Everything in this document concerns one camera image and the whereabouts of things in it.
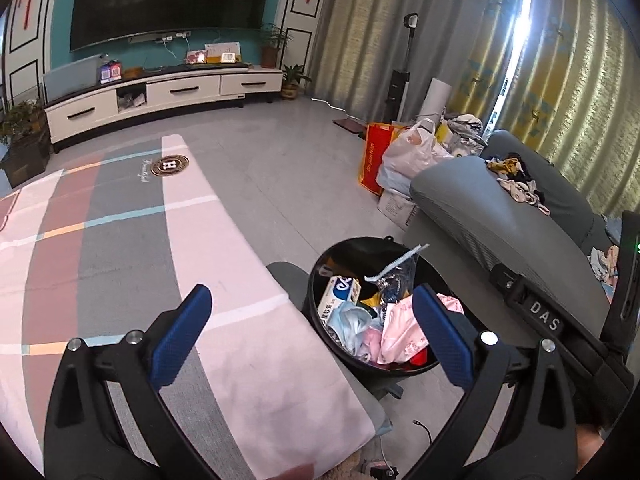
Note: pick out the black trash bin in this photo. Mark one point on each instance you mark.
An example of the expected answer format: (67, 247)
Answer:
(340, 260)

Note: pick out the person's right forearm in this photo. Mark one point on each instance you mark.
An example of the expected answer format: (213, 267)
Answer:
(586, 447)

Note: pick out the white pipe cleaner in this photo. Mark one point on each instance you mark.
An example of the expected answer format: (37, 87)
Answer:
(395, 262)

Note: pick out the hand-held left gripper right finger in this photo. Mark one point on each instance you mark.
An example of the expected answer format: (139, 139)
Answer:
(442, 335)

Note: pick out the white blue carton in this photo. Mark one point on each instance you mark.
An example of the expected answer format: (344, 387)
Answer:
(337, 300)

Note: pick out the small pink box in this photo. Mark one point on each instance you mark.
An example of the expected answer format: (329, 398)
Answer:
(196, 56)

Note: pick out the white orange desk calendar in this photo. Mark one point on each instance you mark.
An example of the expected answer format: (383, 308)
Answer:
(222, 52)

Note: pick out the printed striped blanket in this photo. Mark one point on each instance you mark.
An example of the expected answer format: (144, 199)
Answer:
(125, 235)

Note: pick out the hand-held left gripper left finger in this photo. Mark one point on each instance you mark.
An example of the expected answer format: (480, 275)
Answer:
(180, 335)

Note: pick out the potted plant in dark box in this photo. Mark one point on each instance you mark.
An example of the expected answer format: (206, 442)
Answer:
(25, 160)

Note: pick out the pink plastic bag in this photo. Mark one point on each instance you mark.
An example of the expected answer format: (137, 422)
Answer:
(400, 330)

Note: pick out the grey sofa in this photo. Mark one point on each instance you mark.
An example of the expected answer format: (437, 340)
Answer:
(475, 200)

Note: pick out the tall potted plant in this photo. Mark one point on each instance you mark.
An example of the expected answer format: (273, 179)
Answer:
(272, 50)

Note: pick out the white television cabinet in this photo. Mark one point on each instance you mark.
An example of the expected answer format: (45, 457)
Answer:
(185, 90)

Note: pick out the large black television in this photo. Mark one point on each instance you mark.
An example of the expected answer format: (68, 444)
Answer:
(170, 0)

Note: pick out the pile of clothes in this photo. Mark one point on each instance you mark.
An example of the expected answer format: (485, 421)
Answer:
(462, 132)

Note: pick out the white panel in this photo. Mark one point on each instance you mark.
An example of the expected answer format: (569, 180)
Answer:
(437, 97)

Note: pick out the bushy potted plant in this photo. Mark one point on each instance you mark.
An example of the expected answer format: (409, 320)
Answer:
(20, 120)

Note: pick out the grey striped curtain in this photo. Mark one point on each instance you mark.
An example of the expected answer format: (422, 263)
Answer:
(375, 10)

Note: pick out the small clothes heap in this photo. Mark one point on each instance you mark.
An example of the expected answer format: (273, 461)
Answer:
(517, 185)

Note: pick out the large white plastic bag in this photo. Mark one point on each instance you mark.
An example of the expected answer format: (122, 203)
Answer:
(412, 152)

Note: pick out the small potted plant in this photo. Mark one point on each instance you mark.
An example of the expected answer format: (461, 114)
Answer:
(292, 85)

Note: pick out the translucent storage box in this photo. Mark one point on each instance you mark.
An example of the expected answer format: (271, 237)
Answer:
(70, 80)

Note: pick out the small blue display box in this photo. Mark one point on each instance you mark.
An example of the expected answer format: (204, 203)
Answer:
(111, 72)

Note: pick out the black upright vacuum cleaner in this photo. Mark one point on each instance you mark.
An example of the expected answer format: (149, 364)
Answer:
(400, 90)

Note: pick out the orange shopping bag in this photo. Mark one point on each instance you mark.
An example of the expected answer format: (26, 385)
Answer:
(372, 160)

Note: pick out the light blue face mask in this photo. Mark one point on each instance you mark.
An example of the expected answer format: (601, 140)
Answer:
(352, 325)

